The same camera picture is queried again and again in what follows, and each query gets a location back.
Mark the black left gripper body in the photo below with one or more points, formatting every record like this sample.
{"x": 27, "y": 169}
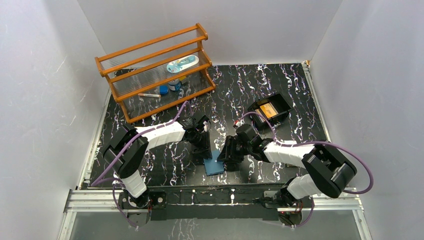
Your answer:
{"x": 203, "y": 142}

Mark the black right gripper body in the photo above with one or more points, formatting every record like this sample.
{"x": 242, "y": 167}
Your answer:
{"x": 238, "y": 149}

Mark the blue card holder wallet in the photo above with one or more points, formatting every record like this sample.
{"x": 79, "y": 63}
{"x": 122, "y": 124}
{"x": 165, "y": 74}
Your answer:
{"x": 212, "y": 165}

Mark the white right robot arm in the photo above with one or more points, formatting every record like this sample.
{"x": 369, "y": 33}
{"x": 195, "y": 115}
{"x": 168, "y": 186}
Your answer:
{"x": 328, "y": 170}

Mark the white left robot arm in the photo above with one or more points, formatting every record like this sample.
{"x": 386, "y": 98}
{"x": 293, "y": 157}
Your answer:
{"x": 125, "y": 151}

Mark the orange card in tray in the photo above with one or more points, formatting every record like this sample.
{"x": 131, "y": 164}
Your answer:
{"x": 269, "y": 110}

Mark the black card tray box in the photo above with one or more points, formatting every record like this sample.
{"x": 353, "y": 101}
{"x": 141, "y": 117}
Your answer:
{"x": 282, "y": 105}

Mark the small blue lidded jar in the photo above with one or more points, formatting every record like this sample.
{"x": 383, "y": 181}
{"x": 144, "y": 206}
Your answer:
{"x": 174, "y": 85}

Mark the blue small box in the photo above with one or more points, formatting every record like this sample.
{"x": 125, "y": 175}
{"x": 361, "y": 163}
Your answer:
{"x": 163, "y": 90}

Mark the white orange marker pen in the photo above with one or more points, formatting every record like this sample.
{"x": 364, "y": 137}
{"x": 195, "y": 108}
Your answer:
{"x": 149, "y": 95}

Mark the white blue packaged item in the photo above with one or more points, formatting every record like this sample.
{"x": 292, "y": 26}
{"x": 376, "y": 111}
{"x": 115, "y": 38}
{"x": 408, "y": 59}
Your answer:
{"x": 181, "y": 64}

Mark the orange wooden shelf rack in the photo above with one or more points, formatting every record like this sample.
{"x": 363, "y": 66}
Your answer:
{"x": 142, "y": 69}

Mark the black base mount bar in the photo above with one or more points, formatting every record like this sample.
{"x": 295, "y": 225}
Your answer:
{"x": 236, "y": 201}

